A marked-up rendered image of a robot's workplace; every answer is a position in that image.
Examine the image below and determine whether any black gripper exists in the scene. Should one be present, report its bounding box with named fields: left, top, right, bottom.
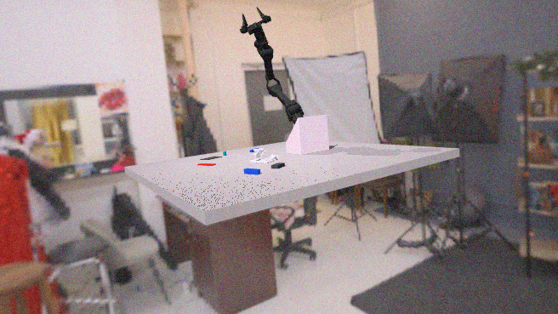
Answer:
left=240, top=7, right=271, bottom=38

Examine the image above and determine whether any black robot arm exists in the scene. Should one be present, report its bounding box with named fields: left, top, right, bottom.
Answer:
left=248, top=22, right=304, bottom=125

